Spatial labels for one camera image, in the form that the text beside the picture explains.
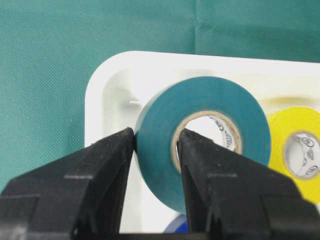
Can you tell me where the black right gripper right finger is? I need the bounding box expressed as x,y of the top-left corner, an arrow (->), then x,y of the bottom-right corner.
177,129 -> 320,240

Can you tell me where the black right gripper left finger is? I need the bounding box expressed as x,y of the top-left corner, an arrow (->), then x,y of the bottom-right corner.
0,127 -> 134,240

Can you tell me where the blue tape roll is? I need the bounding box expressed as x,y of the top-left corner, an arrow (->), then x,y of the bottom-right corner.
163,214 -> 189,233

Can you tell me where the green tape roll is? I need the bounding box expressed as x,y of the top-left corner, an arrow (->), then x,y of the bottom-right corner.
135,76 -> 271,213

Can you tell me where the yellow tape roll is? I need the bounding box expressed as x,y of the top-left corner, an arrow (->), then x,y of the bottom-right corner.
267,106 -> 320,204

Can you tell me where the white plastic case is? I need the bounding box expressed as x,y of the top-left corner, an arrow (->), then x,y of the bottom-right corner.
84,51 -> 320,233

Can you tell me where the green table cloth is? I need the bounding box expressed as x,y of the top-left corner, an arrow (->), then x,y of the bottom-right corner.
0,0 -> 320,187

